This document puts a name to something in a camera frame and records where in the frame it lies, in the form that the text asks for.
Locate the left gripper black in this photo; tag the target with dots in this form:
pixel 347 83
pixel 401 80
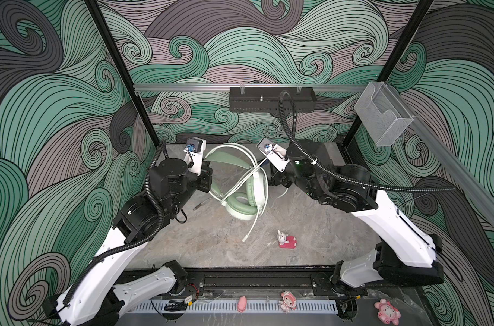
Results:
pixel 204 177

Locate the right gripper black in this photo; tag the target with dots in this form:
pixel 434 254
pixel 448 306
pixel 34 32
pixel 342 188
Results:
pixel 287 176

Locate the mint green headphones with cable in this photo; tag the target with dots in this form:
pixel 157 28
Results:
pixel 247 199

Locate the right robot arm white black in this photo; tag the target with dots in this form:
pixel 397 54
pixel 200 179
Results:
pixel 405 255

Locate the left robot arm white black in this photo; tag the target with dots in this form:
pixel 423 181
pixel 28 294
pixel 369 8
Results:
pixel 95 298

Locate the pink toy on table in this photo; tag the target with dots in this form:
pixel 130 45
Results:
pixel 284 241

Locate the pink white doll toy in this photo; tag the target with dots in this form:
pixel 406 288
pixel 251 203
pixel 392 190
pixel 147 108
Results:
pixel 288 302

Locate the small pink figure toy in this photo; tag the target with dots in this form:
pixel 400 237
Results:
pixel 242 304

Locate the pink pig plush toy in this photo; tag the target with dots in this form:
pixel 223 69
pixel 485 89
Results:
pixel 387 313

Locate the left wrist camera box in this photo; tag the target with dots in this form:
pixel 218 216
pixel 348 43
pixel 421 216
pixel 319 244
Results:
pixel 194 154

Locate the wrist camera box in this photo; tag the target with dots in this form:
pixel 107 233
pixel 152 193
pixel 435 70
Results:
pixel 194 154
pixel 274 153

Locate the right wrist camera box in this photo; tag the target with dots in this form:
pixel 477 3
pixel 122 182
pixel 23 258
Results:
pixel 274 153

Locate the black perforated wall tray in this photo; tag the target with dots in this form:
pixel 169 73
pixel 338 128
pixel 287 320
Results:
pixel 265 100

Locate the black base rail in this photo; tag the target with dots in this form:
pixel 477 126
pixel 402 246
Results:
pixel 269 277

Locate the aluminium wall rail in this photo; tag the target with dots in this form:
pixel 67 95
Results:
pixel 193 87

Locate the clear plastic wall bin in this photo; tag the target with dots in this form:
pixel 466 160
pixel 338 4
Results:
pixel 383 113

